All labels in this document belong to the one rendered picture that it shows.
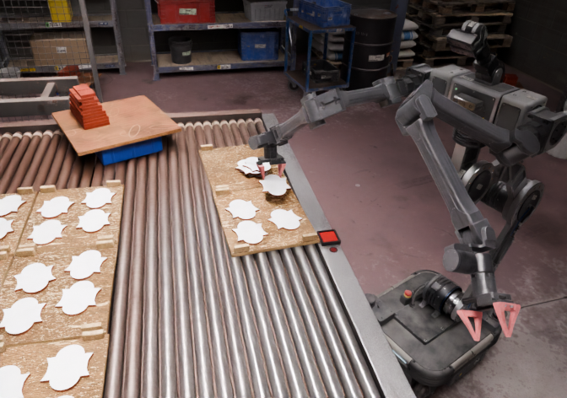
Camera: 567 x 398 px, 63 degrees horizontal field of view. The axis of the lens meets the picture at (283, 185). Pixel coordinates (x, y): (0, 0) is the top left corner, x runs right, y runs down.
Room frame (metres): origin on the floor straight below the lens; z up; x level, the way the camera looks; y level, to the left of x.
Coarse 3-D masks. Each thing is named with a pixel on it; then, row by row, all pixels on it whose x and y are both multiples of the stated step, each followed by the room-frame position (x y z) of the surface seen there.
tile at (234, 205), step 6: (234, 204) 1.60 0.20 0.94; (240, 204) 1.60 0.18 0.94; (246, 204) 1.60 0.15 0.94; (228, 210) 1.56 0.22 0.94; (234, 210) 1.56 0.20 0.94; (240, 210) 1.56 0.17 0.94; (246, 210) 1.56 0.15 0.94; (252, 210) 1.56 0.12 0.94; (258, 210) 1.57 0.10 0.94; (234, 216) 1.52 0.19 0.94; (240, 216) 1.52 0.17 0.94; (246, 216) 1.52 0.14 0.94; (252, 216) 1.52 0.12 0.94
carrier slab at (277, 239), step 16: (240, 192) 1.70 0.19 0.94; (256, 192) 1.71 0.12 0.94; (288, 192) 1.72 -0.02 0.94; (224, 208) 1.58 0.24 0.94; (272, 208) 1.59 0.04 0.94; (288, 208) 1.60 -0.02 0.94; (224, 224) 1.47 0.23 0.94; (272, 224) 1.48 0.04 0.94; (304, 224) 1.49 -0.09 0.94; (272, 240) 1.38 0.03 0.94; (288, 240) 1.39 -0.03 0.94
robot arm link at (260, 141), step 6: (270, 132) 1.73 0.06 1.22; (252, 138) 1.69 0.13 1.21; (258, 138) 1.67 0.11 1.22; (264, 138) 1.69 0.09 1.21; (270, 138) 1.71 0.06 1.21; (252, 144) 1.69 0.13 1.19; (258, 144) 1.66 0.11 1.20; (264, 144) 1.70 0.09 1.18; (276, 144) 1.71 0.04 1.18; (282, 144) 1.69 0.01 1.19
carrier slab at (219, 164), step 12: (204, 156) 2.01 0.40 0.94; (216, 156) 2.01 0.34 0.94; (228, 156) 2.02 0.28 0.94; (240, 156) 2.03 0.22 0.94; (252, 156) 2.03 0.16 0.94; (204, 168) 1.90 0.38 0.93; (216, 168) 1.90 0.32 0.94; (228, 168) 1.91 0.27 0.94; (276, 168) 1.93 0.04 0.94; (216, 180) 1.79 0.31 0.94; (228, 180) 1.79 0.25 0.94; (240, 180) 1.80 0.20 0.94; (252, 180) 1.80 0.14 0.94
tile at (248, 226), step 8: (240, 224) 1.46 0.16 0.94; (248, 224) 1.46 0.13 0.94; (256, 224) 1.47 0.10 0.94; (240, 232) 1.41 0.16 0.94; (248, 232) 1.42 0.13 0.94; (256, 232) 1.42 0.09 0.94; (264, 232) 1.42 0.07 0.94; (240, 240) 1.37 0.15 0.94; (248, 240) 1.37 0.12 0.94; (256, 240) 1.37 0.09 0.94
